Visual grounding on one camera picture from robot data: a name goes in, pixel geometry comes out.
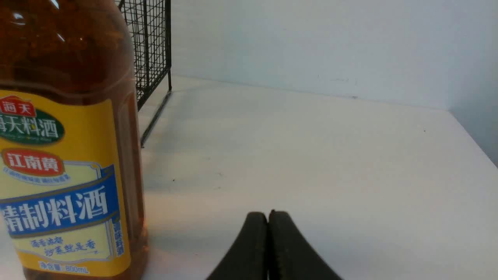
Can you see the black wire mesh rack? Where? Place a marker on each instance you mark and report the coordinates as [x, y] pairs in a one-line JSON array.
[[149, 24]]

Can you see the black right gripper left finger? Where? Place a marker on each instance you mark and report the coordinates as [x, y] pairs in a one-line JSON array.
[[247, 258]]

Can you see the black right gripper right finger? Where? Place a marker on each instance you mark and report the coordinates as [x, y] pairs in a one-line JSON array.
[[291, 257]]

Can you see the large amber cooking wine bottle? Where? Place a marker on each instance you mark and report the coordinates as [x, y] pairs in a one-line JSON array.
[[72, 195]]

